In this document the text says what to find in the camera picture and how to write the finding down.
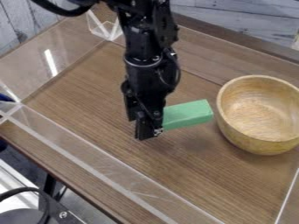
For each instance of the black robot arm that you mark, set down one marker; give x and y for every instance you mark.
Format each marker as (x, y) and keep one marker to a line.
(147, 25)

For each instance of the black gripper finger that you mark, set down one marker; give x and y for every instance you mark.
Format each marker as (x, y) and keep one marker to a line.
(149, 126)

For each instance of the clear acrylic corner bracket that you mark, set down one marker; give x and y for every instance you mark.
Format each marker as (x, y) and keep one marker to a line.
(103, 25)

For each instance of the green rectangular block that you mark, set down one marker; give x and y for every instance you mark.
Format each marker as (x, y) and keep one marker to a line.
(186, 114)

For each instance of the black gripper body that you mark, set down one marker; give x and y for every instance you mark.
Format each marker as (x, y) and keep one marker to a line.
(151, 79)

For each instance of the clear acrylic tray wall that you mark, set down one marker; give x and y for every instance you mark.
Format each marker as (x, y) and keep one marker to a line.
(189, 177)

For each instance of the grey metal base plate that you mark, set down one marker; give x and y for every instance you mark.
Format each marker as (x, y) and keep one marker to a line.
(50, 213)

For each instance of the light wooden bowl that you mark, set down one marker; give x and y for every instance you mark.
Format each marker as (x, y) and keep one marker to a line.
(258, 114)

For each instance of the black table leg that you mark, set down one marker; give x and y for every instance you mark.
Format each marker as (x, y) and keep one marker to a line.
(50, 185)

